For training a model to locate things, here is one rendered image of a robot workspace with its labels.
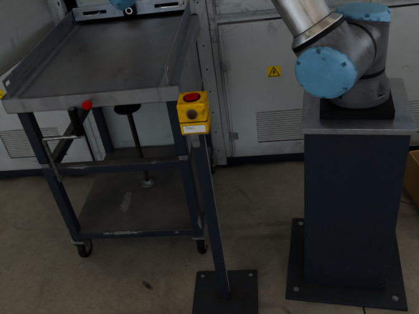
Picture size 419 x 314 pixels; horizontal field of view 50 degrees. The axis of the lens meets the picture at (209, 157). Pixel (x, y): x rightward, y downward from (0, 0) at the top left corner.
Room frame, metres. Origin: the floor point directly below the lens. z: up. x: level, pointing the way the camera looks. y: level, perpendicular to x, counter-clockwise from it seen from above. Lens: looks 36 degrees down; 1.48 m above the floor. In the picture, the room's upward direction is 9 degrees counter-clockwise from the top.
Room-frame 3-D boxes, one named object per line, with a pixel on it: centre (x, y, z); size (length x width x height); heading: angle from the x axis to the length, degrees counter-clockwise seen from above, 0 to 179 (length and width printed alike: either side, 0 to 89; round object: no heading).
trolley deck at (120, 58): (1.69, 0.31, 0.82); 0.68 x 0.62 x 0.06; 171
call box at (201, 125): (1.11, 0.02, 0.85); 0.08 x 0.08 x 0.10; 81
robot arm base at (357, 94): (1.20, -0.48, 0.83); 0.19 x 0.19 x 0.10
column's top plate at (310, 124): (1.20, -0.48, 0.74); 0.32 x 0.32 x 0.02; 73
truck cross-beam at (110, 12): (2.09, 0.25, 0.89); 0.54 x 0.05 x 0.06; 81
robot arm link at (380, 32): (1.19, -0.48, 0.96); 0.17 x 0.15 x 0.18; 138
